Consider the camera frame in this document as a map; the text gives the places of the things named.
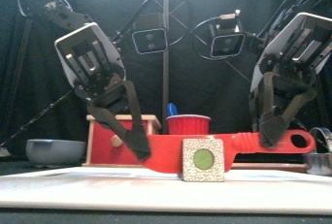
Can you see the blue plastic utensil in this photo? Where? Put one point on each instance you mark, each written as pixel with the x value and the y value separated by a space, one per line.
pixel 172 109

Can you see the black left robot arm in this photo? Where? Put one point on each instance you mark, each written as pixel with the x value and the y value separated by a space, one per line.
pixel 48 5

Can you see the red plastic cup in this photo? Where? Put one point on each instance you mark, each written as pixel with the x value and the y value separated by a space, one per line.
pixel 188 125

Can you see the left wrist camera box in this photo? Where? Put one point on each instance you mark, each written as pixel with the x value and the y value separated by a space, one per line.
pixel 149 41

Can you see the shiny grey metal container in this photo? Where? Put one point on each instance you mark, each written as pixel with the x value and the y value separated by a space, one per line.
pixel 319 165

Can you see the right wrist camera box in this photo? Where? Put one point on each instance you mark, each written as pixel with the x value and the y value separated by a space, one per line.
pixel 227 44

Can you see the slanted dark frame rod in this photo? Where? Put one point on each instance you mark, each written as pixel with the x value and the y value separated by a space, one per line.
pixel 40 114

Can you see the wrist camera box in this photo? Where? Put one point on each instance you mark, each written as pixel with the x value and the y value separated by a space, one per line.
pixel 149 41
pixel 227 44

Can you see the red wooden drawer box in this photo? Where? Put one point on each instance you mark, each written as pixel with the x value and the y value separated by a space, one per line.
pixel 102 150

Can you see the white plastic cutting board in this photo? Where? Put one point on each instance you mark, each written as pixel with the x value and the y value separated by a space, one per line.
pixel 131 195

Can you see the black seaweed toy sushi piece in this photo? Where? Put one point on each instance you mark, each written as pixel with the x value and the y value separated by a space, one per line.
pixel 203 160

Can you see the grey bowl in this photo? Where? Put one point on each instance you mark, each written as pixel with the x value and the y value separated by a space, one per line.
pixel 57 152

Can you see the vertical metal frame pole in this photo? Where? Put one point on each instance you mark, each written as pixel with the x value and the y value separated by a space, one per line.
pixel 165 79

